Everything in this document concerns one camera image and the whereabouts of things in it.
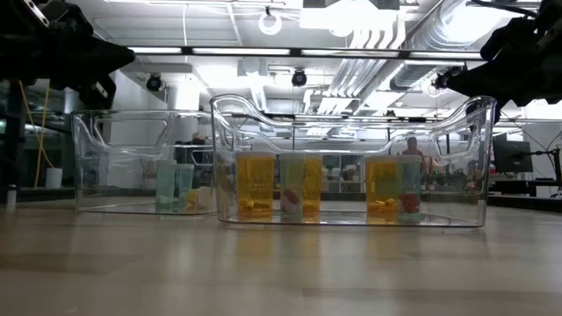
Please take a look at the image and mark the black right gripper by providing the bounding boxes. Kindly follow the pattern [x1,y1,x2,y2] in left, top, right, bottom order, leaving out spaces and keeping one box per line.
[446,0,562,106]

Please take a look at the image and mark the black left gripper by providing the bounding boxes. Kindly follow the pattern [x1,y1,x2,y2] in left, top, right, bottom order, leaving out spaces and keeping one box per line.
[0,0,136,111]

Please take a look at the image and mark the amber bottle with yellow capsules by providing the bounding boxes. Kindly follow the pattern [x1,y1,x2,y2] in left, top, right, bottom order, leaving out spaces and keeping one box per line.
[235,151,277,221]
[364,156,400,219]

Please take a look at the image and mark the small amber bottle white cap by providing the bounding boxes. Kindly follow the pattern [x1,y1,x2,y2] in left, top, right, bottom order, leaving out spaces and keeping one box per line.
[185,186,213,210]

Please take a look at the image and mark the amber bottle with orange pills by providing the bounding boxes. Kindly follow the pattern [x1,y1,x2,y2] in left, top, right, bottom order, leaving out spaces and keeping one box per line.
[302,153,324,219]

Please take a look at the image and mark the clear bottle pink contents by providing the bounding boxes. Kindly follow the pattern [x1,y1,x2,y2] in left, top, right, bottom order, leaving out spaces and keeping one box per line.
[278,152,306,221]

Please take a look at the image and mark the white LED light strip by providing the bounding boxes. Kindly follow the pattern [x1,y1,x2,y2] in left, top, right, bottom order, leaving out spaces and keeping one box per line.
[126,47,183,54]
[410,51,483,60]
[300,48,400,58]
[191,47,291,55]

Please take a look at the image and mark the black computer monitor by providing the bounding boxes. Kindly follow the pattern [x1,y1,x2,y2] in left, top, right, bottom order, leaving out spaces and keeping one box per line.
[492,139,534,174]

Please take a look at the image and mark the person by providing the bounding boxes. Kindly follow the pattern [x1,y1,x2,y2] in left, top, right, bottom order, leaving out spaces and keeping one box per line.
[402,136,434,176]

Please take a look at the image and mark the black desk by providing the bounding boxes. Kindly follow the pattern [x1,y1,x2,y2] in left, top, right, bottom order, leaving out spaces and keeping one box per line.
[489,178,562,210]

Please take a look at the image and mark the white bucket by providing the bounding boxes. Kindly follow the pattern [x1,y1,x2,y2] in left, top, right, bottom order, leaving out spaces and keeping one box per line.
[45,168,63,190]

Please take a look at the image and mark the black cable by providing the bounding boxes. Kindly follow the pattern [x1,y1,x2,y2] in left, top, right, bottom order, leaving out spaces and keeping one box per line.
[467,0,539,18]

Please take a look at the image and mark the yellow hanging cable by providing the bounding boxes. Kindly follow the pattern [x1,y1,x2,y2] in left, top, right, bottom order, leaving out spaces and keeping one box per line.
[34,85,50,188]
[18,80,54,170]

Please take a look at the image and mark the silver ventilation duct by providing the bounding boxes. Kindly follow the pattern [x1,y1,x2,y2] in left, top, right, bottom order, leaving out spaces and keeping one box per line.
[388,61,440,92]

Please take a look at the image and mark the black overhead frame bar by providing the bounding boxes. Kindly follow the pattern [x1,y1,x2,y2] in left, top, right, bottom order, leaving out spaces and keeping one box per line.
[125,45,484,62]

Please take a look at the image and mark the black vertical post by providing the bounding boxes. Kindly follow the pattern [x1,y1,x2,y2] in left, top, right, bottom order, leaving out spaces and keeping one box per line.
[6,81,25,190]

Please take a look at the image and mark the clear plastic bin with handles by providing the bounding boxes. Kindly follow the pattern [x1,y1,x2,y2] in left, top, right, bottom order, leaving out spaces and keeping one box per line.
[71,109,216,216]
[209,93,497,228]

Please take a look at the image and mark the white hanging ring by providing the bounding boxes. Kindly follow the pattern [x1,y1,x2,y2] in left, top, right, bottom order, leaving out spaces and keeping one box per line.
[257,11,284,37]

